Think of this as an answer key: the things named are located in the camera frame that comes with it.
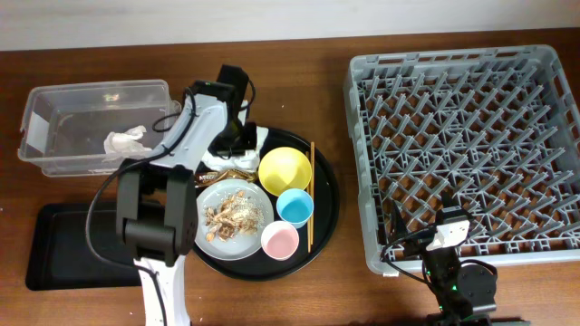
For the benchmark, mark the wooden chopstick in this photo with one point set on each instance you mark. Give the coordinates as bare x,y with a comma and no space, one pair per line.
308,191
312,152

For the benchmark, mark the black rectangular tray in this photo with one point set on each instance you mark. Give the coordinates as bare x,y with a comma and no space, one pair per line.
60,258

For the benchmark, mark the food scraps and rice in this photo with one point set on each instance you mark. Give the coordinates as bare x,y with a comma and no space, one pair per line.
234,215

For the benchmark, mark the grey plate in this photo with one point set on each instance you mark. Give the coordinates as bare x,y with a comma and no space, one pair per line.
240,246

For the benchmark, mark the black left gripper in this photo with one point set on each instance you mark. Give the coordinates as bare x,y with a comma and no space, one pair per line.
249,145

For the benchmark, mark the grey plastic dishwasher rack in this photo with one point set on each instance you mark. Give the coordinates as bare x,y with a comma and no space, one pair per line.
498,128

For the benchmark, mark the white napkin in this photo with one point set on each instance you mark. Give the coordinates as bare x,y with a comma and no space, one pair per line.
248,161

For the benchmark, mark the small white tissue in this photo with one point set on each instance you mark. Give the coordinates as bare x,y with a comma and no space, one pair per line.
125,142

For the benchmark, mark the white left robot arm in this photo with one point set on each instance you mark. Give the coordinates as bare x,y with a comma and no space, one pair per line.
156,209

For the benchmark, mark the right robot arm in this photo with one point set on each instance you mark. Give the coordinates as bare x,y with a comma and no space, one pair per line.
465,290

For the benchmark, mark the light blue cup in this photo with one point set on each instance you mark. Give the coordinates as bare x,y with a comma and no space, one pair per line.
294,206

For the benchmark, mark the round black tray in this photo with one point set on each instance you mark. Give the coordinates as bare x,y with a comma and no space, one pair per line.
259,267

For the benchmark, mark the brown snack wrapper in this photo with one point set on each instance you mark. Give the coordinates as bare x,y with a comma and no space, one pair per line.
207,179

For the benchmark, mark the pink cup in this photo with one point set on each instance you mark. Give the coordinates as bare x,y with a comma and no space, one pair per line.
280,240

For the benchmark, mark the yellow bowl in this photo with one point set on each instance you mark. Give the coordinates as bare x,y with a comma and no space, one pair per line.
284,168

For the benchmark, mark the clear plastic bin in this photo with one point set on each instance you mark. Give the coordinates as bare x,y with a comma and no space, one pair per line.
64,126

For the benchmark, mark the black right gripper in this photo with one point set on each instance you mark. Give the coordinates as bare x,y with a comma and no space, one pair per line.
417,242

